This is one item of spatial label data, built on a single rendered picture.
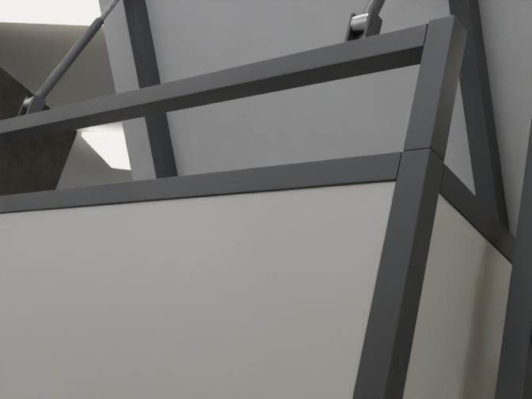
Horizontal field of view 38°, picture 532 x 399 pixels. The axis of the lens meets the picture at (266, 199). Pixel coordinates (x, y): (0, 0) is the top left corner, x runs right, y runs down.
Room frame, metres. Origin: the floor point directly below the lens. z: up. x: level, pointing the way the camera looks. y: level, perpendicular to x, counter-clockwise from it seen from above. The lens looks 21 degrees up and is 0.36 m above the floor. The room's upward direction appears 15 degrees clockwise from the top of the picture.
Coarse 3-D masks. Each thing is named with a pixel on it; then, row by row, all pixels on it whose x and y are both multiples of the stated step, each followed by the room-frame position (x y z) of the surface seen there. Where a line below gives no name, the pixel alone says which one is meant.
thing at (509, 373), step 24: (528, 144) 0.91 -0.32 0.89; (528, 168) 0.90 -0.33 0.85; (528, 192) 0.90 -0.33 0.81; (528, 216) 0.90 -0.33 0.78; (528, 240) 0.89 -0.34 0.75; (528, 264) 0.89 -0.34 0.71; (528, 288) 0.89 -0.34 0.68; (528, 312) 0.89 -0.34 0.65; (504, 336) 0.90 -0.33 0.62; (528, 336) 0.88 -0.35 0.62; (504, 360) 0.90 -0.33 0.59; (528, 360) 0.89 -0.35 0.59; (504, 384) 0.90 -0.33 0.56; (528, 384) 0.89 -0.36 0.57
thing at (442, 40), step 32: (352, 32) 0.95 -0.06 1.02; (416, 32) 0.86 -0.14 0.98; (448, 32) 0.83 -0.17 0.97; (256, 64) 1.06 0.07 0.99; (288, 64) 1.01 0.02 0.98; (320, 64) 0.97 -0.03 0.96; (352, 64) 0.94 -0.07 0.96; (384, 64) 0.92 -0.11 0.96; (416, 64) 0.90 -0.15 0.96; (448, 64) 0.83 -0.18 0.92; (128, 96) 1.27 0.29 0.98; (160, 96) 1.21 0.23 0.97; (192, 96) 1.16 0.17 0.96; (224, 96) 1.13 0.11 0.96; (416, 96) 0.85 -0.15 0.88; (448, 96) 0.84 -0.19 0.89; (0, 128) 1.57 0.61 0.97; (32, 128) 1.49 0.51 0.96; (64, 128) 1.44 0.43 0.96; (416, 128) 0.84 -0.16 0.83; (448, 128) 0.85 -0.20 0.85
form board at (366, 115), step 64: (192, 0) 1.55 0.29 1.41; (256, 0) 1.44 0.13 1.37; (320, 0) 1.34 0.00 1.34; (512, 0) 1.10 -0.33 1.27; (128, 64) 1.78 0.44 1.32; (192, 64) 1.64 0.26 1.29; (512, 64) 1.15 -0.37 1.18; (128, 128) 1.89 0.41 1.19; (192, 128) 1.73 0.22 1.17; (256, 128) 1.60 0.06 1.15; (320, 128) 1.49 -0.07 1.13; (384, 128) 1.39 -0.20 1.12; (512, 128) 1.22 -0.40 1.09; (512, 192) 1.28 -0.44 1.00
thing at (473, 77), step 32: (128, 0) 1.63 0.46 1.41; (448, 0) 1.13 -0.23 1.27; (480, 32) 1.15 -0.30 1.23; (480, 64) 1.16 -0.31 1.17; (480, 96) 1.19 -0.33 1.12; (160, 128) 1.77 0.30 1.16; (480, 128) 1.22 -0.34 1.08; (160, 160) 1.80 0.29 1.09; (480, 160) 1.25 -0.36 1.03; (480, 192) 1.28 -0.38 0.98
